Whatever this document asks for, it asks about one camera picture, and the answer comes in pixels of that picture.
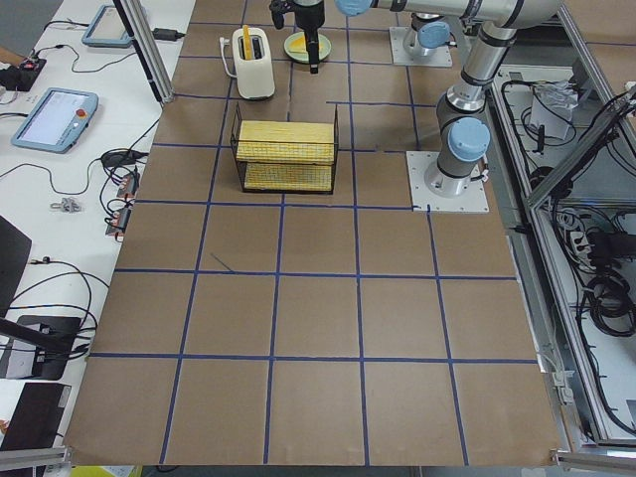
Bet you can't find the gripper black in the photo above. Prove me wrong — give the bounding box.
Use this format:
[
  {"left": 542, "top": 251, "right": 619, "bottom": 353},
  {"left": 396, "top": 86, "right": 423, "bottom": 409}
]
[{"left": 292, "top": 0, "right": 325, "bottom": 75}]

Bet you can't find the white toaster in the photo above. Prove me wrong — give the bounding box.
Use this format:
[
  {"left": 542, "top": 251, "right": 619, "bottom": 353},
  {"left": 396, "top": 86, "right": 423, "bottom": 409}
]
[{"left": 231, "top": 27, "right": 275, "bottom": 100}]

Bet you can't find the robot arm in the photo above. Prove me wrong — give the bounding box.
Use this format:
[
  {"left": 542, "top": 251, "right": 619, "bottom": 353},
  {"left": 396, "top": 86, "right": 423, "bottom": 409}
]
[
  {"left": 402, "top": 13, "right": 451, "bottom": 58},
  {"left": 336, "top": 0, "right": 561, "bottom": 198}
]

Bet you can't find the toast slice in toaster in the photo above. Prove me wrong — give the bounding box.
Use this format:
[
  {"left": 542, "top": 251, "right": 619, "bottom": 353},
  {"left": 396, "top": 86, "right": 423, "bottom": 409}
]
[{"left": 241, "top": 25, "right": 253, "bottom": 61}]

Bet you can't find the triangular bread on plate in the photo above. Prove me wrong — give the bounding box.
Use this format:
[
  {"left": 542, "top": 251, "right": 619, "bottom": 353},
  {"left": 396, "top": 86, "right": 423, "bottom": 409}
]
[{"left": 288, "top": 35, "right": 307, "bottom": 54}]

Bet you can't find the green plate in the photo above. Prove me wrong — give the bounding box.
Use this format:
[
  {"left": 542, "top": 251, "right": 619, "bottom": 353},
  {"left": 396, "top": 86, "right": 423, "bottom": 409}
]
[{"left": 283, "top": 31, "right": 332, "bottom": 65}]

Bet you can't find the black power adapter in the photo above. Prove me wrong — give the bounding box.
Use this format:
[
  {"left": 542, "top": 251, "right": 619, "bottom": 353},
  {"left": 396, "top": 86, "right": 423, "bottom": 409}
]
[{"left": 152, "top": 28, "right": 185, "bottom": 42}]

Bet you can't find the far teach pendant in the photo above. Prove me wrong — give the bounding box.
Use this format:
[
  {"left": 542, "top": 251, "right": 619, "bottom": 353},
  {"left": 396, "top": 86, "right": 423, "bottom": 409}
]
[{"left": 81, "top": 4, "right": 132, "bottom": 49}]

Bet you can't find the teach pendant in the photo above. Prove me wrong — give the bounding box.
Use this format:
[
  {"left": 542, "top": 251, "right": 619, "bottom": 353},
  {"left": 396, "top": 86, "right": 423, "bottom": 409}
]
[
  {"left": 11, "top": 87, "right": 99, "bottom": 154},
  {"left": 81, "top": 4, "right": 132, "bottom": 49}
]

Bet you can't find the near teach pendant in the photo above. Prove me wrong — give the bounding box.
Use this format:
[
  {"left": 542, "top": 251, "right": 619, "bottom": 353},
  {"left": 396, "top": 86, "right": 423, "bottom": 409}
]
[{"left": 11, "top": 87, "right": 99, "bottom": 154}]

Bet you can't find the black monitor stand base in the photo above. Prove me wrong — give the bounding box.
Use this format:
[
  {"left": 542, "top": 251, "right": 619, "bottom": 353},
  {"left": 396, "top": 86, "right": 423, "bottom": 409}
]
[{"left": 1, "top": 315, "right": 81, "bottom": 381}]

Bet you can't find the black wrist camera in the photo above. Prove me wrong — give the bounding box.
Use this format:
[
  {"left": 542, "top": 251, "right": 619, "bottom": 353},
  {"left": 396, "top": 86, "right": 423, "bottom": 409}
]
[{"left": 269, "top": 0, "right": 293, "bottom": 30}]

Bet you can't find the black wire basket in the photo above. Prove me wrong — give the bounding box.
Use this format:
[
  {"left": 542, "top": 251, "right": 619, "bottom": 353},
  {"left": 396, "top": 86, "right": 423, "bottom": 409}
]
[{"left": 230, "top": 101, "right": 341, "bottom": 196}]

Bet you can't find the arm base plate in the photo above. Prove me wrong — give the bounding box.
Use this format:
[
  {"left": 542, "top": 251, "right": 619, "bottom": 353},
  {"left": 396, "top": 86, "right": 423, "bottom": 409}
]
[
  {"left": 389, "top": 27, "right": 453, "bottom": 68},
  {"left": 405, "top": 151, "right": 489, "bottom": 214}
]

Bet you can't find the aluminium frame post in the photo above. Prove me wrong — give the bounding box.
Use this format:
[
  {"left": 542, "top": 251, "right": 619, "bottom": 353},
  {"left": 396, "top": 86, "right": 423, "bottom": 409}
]
[{"left": 113, "top": 0, "right": 175, "bottom": 104}]

